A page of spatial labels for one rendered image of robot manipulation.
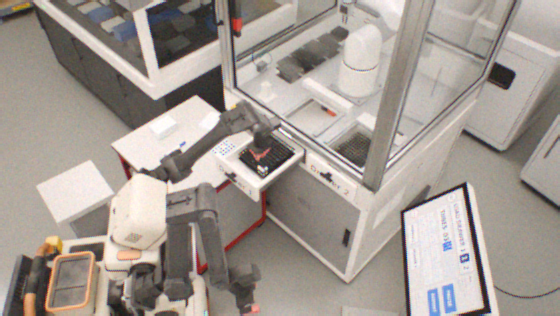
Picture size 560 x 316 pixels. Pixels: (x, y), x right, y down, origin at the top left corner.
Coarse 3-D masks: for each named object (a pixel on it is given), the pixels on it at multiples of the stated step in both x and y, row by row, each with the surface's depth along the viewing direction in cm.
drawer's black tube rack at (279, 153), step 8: (272, 136) 226; (272, 144) 222; (280, 144) 224; (248, 152) 219; (272, 152) 219; (280, 152) 222; (288, 152) 219; (240, 160) 219; (248, 160) 219; (256, 160) 215; (264, 160) 216; (272, 160) 215; (280, 160) 216; (272, 168) 216; (264, 176) 212
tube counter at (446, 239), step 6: (444, 234) 165; (450, 234) 163; (444, 240) 163; (450, 240) 161; (444, 246) 162; (450, 246) 160; (444, 252) 160; (450, 252) 159; (444, 258) 159; (450, 258) 157; (444, 264) 158; (450, 264) 156; (450, 270) 155; (450, 276) 153; (456, 276) 151
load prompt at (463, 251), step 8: (456, 208) 167; (456, 216) 165; (456, 224) 163; (464, 224) 160; (456, 232) 161; (464, 232) 158; (456, 240) 159; (464, 240) 157; (456, 248) 157; (464, 248) 155; (464, 256) 153; (464, 264) 152; (472, 264) 149; (464, 272) 150
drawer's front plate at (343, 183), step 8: (312, 160) 214; (320, 160) 212; (312, 168) 218; (320, 168) 213; (328, 168) 209; (320, 176) 217; (336, 176) 207; (328, 184) 216; (336, 184) 211; (344, 184) 206; (352, 184) 202; (344, 192) 209; (352, 192) 205; (352, 200) 208
